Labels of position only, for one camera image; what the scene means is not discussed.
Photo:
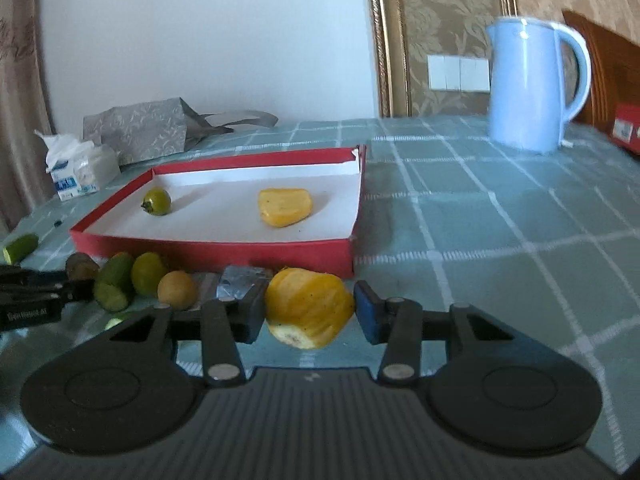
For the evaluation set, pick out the grey patterned gift bag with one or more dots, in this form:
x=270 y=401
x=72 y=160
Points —
x=151 y=130

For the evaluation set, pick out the small cucumber end piece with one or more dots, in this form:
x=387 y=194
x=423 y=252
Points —
x=117 y=320

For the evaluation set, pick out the tissue pack with cat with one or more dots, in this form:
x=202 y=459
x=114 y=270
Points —
x=78 y=168

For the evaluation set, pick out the light blue electric kettle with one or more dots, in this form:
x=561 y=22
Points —
x=527 y=108

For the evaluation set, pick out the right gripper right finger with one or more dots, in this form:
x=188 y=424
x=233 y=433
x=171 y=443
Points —
x=402 y=325

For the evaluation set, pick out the beige curtain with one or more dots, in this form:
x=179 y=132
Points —
x=24 y=182

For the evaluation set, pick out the gold picture frame moulding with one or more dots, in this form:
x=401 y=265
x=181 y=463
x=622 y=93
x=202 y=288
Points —
x=391 y=57

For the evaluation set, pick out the green tomato with calyx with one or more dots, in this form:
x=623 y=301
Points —
x=157 y=202

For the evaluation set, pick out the large cucumber piece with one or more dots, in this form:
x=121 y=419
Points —
x=113 y=289

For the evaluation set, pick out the red shallow cardboard box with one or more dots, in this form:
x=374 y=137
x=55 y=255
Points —
x=215 y=221

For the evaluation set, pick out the wooden headboard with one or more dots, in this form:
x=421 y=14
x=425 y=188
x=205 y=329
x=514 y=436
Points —
x=615 y=71

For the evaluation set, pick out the cucumber piece far left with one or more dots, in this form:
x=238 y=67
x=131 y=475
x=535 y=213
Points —
x=20 y=248

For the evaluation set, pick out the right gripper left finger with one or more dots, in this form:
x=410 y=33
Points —
x=220 y=325

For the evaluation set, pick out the red box at edge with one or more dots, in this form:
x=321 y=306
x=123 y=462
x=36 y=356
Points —
x=626 y=127

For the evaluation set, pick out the yellow jackfruit piece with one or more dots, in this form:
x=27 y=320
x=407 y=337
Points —
x=281 y=207
x=306 y=309

